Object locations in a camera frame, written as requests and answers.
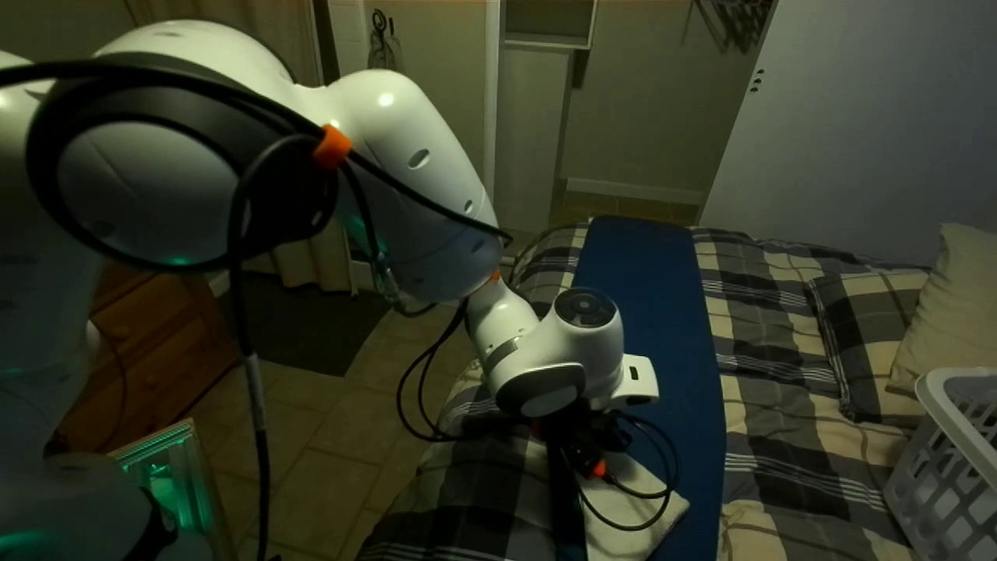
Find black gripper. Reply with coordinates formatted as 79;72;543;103
544;405;640;484

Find cream striped towel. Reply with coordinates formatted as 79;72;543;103
564;472;695;561

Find blue mat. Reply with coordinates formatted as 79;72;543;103
548;214;730;561

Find plaid comforter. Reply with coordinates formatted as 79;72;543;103
356;220;997;561

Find white baseboard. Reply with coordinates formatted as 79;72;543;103
564;176;711;209

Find plaid pillow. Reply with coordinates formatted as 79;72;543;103
806;261;930;430

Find dark floor rug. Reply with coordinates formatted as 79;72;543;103
221;270;400;379

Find narrow white closet door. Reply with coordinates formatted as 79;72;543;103
495;40;576;247

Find white laundry basket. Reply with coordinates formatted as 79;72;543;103
882;366;997;561

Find cream pillow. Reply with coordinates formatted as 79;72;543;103
888;220;997;401

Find closet shelf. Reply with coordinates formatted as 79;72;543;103
499;0;600;53

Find robot stand with green light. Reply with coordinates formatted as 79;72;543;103
106;418;221;561

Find dark clothes hangers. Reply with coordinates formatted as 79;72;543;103
693;0;778;55

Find wooden dresser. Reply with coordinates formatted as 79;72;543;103
57;260;245;456

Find dark hanging item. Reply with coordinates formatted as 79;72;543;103
366;5;403;72

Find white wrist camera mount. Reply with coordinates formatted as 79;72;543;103
615;352;665;405

